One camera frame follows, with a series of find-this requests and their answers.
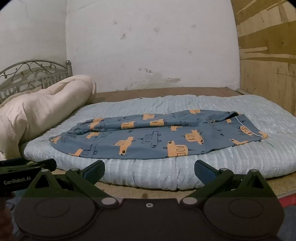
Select red cloth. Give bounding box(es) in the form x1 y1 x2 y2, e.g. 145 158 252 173
277 193 296 207

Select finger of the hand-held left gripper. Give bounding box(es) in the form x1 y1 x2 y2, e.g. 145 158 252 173
40 159 57 172

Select wooden board panel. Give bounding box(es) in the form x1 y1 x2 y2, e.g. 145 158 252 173
231 0 296 118

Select blue pants with orange print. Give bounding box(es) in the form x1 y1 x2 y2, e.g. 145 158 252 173
48 109 269 160

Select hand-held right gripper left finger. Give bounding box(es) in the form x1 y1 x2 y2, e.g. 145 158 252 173
25 160 121 207

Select cream rolled comforter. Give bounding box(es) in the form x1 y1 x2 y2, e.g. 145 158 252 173
0 75 97 160

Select grey metal headboard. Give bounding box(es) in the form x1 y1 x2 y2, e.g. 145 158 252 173
0 59 73 103

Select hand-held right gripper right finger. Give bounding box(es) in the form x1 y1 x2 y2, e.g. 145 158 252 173
179 160 278 207

